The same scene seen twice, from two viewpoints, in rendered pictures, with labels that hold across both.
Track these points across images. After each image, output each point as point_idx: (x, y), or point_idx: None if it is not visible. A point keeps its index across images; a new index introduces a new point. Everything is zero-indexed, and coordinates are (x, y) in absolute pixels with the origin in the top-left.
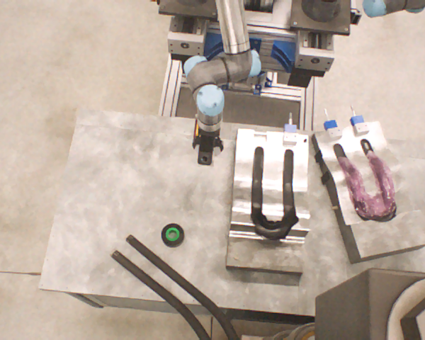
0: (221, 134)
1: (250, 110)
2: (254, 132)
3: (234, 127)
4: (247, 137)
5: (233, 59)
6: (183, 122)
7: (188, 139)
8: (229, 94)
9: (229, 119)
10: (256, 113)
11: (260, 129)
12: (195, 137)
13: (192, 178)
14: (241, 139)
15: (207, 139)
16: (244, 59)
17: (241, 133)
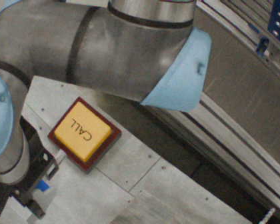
0: (117, 169)
1: None
2: (177, 216)
3: (161, 171)
4: (150, 219)
5: (112, 26)
6: (55, 87)
7: (39, 133)
8: (267, 68)
9: (243, 114)
10: None
11: (211, 206)
12: (50, 137)
13: (7, 209)
14: (131, 217)
15: None
16: (143, 43)
17: (143, 204)
